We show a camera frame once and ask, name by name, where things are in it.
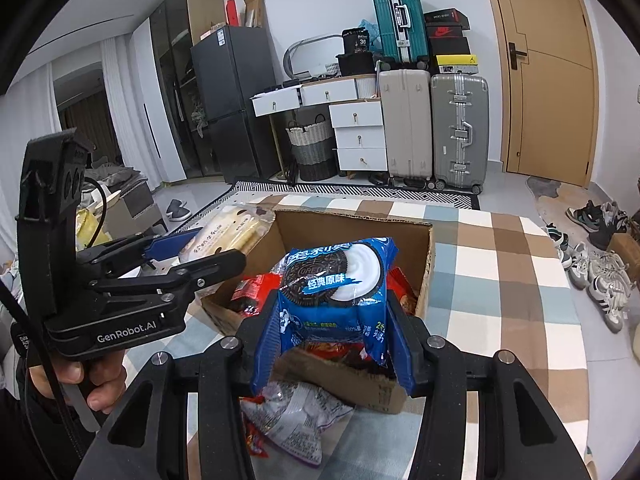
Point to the dark red snack packet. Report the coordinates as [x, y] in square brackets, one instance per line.
[340, 352]

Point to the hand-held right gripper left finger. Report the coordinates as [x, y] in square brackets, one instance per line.
[265, 347]

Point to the dark sided cardboard box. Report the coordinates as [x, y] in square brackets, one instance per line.
[132, 205]

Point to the grey slippers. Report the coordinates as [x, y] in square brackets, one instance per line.
[176, 208]

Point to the grey refrigerator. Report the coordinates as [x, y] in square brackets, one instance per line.
[235, 105]

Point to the red box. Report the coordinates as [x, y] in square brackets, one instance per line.
[231, 12]

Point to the grey floor mat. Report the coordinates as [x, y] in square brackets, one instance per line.
[542, 190]

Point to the dark glass wardrobe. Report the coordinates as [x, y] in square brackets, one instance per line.
[170, 85]

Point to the curved metal frame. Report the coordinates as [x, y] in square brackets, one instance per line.
[310, 40]

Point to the black red-logo shoe box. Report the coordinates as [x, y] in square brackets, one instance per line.
[445, 31]

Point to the woven laundry basket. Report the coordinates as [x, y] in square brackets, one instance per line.
[310, 147]

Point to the blue cookie packet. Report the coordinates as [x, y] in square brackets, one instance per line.
[330, 280]

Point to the teal suitcase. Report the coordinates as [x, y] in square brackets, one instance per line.
[397, 22]

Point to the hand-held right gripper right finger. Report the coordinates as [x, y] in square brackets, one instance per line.
[402, 355]

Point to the checked tablecloth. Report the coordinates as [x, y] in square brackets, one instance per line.
[500, 310]

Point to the wooden door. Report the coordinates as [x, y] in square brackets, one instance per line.
[545, 70]

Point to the black storage box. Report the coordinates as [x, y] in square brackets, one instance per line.
[355, 64]

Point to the tall brown cardboard box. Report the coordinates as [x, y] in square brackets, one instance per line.
[254, 10]

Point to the black printed bag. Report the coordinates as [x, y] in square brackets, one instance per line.
[356, 40]

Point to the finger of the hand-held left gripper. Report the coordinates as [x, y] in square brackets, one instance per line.
[165, 247]
[215, 262]

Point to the small white basket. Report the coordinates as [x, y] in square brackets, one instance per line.
[331, 67]

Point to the silver suitcase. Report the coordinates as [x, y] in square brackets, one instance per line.
[460, 130]

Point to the person's left hand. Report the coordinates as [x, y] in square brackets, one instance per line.
[100, 377]

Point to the white drawer dresser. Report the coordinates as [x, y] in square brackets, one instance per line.
[360, 130]

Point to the white purple snack packet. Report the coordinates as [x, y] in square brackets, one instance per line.
[295, 410]

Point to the beige suitcase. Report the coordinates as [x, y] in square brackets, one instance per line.
[405, 125]

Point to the scattered sneakers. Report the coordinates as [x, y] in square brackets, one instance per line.
[590, 260]

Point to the beige biscuit packet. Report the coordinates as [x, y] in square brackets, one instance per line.
[230, 235]

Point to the small cardboard box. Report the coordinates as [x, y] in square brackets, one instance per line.
[622, 250]

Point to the white red noodle snack bag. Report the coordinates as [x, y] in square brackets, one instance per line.
[254, 442]

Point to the yellow black shoe box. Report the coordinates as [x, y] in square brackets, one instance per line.
[456, 62]

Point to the blue plastic bag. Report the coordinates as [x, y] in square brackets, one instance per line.
[375, 35]

